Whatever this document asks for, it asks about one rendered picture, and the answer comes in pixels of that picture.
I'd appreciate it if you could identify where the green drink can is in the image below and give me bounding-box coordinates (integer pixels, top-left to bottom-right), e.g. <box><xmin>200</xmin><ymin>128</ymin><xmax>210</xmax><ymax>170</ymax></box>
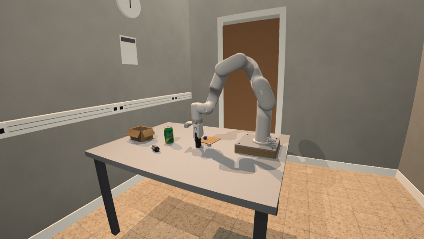
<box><xmin>164</xmin><ymin>126</ymin><xmax>174</xmax><ymax>144</ymax></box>

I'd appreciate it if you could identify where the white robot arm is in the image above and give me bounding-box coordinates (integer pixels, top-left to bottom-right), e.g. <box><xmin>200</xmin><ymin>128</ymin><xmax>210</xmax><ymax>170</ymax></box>
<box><xmin>184</xmin><ymin>53</ymin><xmax>276</xmax><ymax>145</ymax></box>

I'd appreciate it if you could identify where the orange flat square mat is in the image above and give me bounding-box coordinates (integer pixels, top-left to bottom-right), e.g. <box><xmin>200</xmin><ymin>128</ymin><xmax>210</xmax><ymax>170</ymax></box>
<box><xmin>201</xmin><ymin>136</ymin><xmax>221</xmax><ymax>144</ymax></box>

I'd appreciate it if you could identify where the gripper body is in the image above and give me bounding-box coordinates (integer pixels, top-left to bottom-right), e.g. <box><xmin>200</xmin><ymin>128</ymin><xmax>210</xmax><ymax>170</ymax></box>
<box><xmin>193</xmin><ymin>123</ymin><xmax>204</xmax><ymax>139</ymax></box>

